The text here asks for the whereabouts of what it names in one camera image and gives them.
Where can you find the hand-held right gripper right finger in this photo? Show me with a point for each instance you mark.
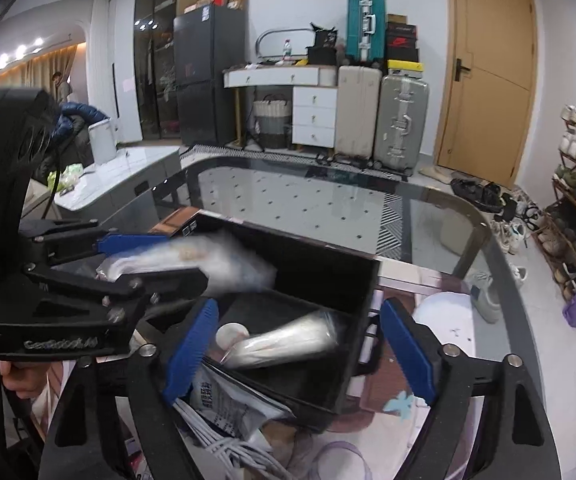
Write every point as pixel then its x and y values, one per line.
pixel 407 355

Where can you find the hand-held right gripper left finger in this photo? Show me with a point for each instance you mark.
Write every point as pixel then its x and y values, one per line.
pixel 193 355

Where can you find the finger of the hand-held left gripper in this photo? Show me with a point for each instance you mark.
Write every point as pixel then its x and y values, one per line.
pixel 128 244
pixel 168 282

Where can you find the clear plastic packet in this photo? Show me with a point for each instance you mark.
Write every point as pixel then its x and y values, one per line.
pixel 218 265

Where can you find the grey white pouch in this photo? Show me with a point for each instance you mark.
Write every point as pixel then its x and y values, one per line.
pixel 223 405

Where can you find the black storage box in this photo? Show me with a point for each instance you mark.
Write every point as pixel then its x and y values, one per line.
pixel 318 270

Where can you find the person's left hand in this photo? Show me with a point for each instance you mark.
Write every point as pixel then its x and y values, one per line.
pixel 23 385

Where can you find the round white pad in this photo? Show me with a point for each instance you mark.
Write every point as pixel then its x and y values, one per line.
pixel 230 335

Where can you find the white round stool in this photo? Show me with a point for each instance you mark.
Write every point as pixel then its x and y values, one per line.
pixel 447 320

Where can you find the white green plastic bag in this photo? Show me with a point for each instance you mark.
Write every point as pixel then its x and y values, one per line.
pixel 70 175

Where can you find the white grey low cabinet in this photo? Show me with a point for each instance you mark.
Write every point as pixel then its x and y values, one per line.
pixel 118 175

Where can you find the white wrapped packet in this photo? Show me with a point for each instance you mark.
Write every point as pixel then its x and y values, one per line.
pixel 283 342

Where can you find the blue puffer jacket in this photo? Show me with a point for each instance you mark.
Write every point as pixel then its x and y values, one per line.
pixel 75 115

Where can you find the printed table mat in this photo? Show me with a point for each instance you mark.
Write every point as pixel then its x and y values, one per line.
pixel 367 440

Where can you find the white sneaker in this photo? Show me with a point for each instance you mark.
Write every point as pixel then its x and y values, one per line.
pixel 485 297

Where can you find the white bin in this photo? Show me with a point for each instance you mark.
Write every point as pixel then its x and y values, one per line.
pixel 102 142

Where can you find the beige curtains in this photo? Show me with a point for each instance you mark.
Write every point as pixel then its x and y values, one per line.
pixel 33 70

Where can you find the black white patterned rug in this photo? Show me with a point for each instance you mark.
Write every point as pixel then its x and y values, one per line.
pixel 268 152

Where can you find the white wardrobe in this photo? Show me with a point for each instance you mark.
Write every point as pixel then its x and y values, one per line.
pixel 125 60

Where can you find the pile of loose shoes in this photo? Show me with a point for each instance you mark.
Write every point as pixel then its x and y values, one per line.
pixel 477 192

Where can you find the glass display cabinet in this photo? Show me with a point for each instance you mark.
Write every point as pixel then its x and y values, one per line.
pixel 155 60

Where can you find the woven laundry basket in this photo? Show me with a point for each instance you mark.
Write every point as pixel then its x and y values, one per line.
pixel 272 125

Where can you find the black refrigerator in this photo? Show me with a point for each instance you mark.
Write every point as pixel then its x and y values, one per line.
pixel 203 60

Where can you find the wooden shoe rack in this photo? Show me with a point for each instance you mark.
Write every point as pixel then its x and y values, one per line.
pixel 556 191

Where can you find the white desk with drawers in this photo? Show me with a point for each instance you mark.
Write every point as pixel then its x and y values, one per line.
pixel 313 110

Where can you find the silver suitcase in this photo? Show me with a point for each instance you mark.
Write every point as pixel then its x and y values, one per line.
pixel 400 125

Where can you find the water bottle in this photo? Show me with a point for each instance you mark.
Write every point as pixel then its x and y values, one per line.
pixel 287 52

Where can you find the beige suitcase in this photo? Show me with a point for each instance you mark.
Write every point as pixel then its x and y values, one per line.
pixel 357 110

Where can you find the arched mirror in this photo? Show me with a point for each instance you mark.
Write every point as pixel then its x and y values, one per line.
pixel 278 42

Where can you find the wooden door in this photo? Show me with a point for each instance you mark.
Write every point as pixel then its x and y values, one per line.
pixel 492 110

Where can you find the black bag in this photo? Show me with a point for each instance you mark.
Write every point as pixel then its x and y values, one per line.
pixel 323 52

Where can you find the rows of racked shoes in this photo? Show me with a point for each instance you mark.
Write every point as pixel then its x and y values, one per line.
pixel 575 112

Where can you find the red black shoebox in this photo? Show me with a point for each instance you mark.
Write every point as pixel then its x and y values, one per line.
pixel 401 42

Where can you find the teal suitcase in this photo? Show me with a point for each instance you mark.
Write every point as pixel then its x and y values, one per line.
pixel 357 25

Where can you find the brown shoebox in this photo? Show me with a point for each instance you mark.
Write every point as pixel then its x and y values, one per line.
pixel 396 19

